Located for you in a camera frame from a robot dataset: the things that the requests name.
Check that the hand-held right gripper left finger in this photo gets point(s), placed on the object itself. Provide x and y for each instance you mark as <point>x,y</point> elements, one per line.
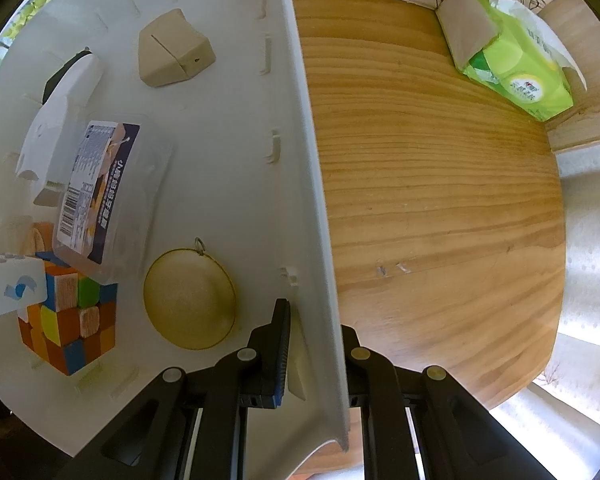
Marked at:
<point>280,355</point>

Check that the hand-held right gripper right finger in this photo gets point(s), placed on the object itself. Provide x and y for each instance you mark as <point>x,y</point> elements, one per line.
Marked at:
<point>352,340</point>

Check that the round beige compact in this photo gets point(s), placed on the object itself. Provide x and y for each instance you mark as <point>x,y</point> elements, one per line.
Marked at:
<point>190,300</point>

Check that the colourful puzzle cube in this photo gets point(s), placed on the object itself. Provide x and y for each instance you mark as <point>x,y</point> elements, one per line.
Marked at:
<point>75,320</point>

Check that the white plastic bin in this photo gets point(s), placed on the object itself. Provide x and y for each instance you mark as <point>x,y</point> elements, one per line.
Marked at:
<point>220,135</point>

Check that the clear plastic box with label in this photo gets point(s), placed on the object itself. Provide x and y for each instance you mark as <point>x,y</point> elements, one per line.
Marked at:
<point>95,185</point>

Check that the white toy camera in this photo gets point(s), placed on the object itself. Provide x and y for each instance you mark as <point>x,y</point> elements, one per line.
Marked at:
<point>10,290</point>

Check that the beige wedge-shaped box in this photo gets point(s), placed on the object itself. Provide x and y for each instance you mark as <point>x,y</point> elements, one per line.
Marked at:
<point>172,50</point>

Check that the white dotted curtain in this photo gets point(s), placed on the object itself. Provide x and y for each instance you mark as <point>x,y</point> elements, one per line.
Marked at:
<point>590,260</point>

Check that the green tissue pack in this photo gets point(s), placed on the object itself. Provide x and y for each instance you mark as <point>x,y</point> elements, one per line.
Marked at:
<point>510,70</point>

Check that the grape print carton sheet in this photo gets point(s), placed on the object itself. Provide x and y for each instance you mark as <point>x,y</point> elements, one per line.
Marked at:
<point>25,15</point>

